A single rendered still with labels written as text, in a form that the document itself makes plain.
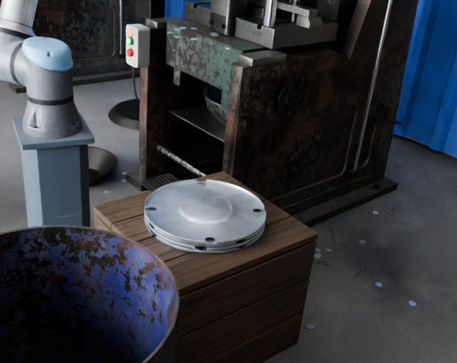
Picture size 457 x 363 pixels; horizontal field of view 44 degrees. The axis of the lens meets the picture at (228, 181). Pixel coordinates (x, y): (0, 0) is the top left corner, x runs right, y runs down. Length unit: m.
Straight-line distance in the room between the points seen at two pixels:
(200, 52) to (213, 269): 0.87
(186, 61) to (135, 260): 1.00
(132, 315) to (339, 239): 1.07
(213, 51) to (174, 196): 0.58
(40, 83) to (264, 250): 0.69
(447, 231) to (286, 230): 1.02
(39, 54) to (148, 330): 0.73
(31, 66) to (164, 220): 0.51
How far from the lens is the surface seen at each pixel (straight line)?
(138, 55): 1.96
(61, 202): 1.60
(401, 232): 2.16
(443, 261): 2.06
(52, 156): 1.53
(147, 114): 2.06
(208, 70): 1.83
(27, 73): 1.51
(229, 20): 1.83
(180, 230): 1.26
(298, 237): 1.33
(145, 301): 1.08
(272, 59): 1.67
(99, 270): 1.12
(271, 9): 1.74
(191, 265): 1.20
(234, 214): 1.33
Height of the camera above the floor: 1.06
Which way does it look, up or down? 27 degrees down
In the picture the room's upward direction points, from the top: 6 degrees clockwise
